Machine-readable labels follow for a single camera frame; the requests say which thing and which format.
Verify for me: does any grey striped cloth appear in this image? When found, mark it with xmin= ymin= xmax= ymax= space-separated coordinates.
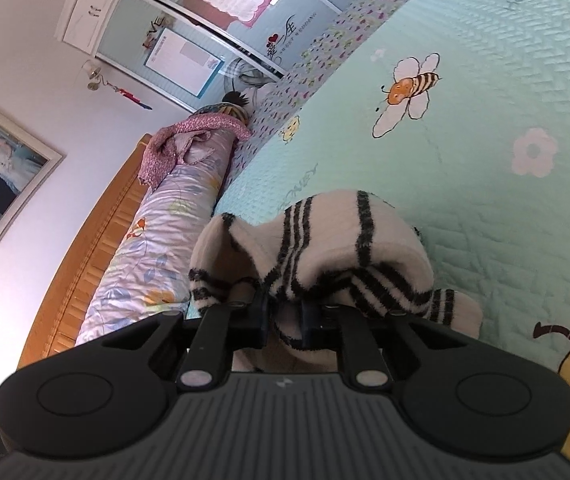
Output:
xmin=221 ymin=57 xmax=287 ymax=112

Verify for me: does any sliding door wardrobe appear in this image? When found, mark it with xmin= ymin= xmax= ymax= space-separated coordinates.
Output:
xmin=55 ymin=0 xmax=391 ymax=117

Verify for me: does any blue bordered wall poster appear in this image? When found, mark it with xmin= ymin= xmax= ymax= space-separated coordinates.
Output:
xmin=143 ymin=27 xmax=226 ymax=97

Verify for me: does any pink floral garment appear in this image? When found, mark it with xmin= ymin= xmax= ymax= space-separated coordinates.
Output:
xmin=137 ymin=112 xmax=254 ymax=188

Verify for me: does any framed wall photo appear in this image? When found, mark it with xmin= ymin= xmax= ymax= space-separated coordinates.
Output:
xmin=0 ymin=101 xmax=64 ymax=248

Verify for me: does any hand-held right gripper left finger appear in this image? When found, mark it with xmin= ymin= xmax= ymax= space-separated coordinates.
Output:
xmin=100 ymin=292 xmax=271 ymax=394

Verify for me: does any cream black striped sweater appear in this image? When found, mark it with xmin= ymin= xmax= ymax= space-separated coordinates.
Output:
xmin=187 ymin=189 xmax=484 ymax=373

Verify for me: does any red hanging tassel ornament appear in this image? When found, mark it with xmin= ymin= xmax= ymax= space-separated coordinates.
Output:
xmin=105 ymin=80 xmax=154 ymax=111

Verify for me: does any mint bee print bedspread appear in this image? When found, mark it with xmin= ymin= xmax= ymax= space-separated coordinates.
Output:
xmin=185 ymin=0 xmax=570 ymax=480

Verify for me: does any pink floral rolled duvet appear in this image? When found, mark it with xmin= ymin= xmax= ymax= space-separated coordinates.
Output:
xmin=75 ymin=127 xmax=247 ymax=347

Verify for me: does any wooden headboard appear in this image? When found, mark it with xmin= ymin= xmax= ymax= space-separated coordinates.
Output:
xmin=17 ymin=132 xmax=160 ymax=368

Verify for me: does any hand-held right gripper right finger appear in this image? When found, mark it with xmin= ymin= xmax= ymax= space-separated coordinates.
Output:
xmin=300 ymin=300 xmax=470 ymax=392

